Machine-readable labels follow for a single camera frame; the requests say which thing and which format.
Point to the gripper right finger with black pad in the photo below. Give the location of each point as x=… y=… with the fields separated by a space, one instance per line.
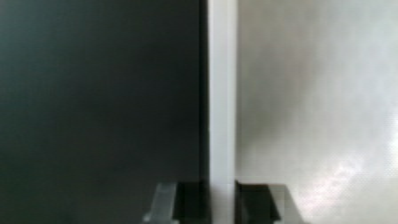
x=265 y=205

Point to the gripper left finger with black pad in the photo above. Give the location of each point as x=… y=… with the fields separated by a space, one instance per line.
x=179 y=206

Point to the white desk tabletop tray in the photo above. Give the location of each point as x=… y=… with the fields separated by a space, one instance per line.
x=304 y=107

